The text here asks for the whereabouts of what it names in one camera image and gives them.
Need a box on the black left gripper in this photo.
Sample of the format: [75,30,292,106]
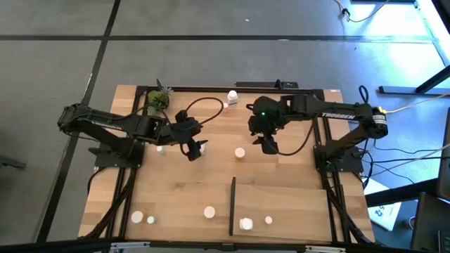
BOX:
[172,109,210,162]

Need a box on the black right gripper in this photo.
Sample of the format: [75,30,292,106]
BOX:
[245,95,285,156]

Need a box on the white bottle tablet size label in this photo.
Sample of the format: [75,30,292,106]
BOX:
[238,217,255,231]

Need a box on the black mounting plate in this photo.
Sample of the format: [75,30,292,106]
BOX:
[234,79,300,89]

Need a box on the green succulent in black pot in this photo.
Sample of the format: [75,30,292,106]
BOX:
[146,79,174,119]

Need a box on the white printed paper sheet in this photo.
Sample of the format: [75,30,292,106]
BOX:
[364,177,403,232]

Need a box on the black desk beam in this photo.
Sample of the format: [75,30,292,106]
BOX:
[364,177,440,208]

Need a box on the black desk leg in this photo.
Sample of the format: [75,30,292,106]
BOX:
[378,65,450,96]

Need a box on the grey panel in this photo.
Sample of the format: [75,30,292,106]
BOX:
[435,107,450,202]

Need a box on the black equipment case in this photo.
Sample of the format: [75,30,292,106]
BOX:
[410,191,450,252]

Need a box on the grey chair foot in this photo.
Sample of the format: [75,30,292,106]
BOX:
[0,154,27,169]

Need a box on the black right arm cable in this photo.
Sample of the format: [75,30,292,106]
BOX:
[274,119,316,156]

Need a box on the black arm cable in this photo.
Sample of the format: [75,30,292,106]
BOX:
[184,96,225,126]
[274,119,316,156]

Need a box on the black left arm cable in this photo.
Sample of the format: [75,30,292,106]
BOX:
[184,96,225,126]

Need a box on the black aluminium table frame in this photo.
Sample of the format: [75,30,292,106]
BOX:
[79,85,375,253]

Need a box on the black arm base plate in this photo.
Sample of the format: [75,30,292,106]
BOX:
[314,144,365,174]
[87,145,146,169]

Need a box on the black cable bundle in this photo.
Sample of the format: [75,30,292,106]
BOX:
[84,164,141,243]
[321,170,373,244]

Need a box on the yellow extension cable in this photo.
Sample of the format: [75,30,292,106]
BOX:
[381,93,450,115]

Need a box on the white floor cable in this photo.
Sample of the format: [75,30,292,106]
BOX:
[367,143,450,179]

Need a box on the beige floor cable black plug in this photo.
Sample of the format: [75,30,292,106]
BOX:
[332,0,391,24]

